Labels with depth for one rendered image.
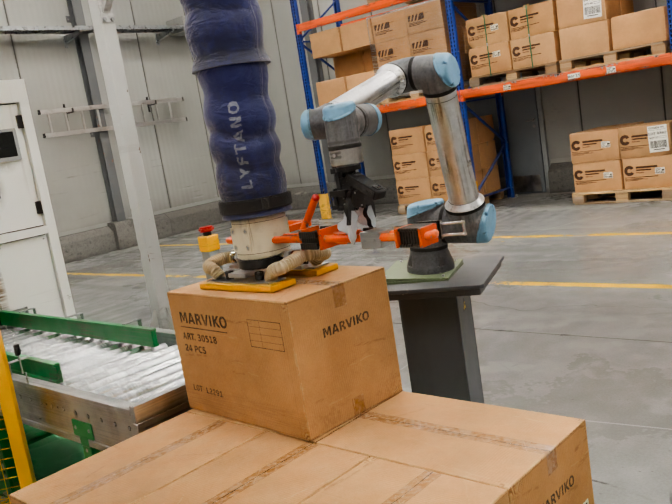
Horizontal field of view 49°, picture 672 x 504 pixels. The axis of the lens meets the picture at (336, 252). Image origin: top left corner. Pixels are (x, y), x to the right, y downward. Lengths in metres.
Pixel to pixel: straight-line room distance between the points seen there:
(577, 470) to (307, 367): 0.74
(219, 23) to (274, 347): 0.92
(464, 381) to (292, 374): 1.07
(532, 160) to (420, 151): 1.67
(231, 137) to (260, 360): 0.65
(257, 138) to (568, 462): 1.22
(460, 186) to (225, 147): 0.94
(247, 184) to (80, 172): 10.41
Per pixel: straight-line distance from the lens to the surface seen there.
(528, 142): 11.17
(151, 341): 3.42
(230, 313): 2.21
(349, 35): 11.25
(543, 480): 1.90
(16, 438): 3.21
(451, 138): 2.67
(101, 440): 2.79
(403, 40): 10.61
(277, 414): 2.19
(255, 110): 2.22
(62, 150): 12.45
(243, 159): 2.21
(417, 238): 1.89
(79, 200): 12.51
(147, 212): 5.85
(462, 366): 2.96
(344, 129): 1.99
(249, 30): 2.24
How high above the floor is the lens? 1.37
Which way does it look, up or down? 9 degrees down
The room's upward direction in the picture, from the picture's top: 9 degrees counter-clockwise
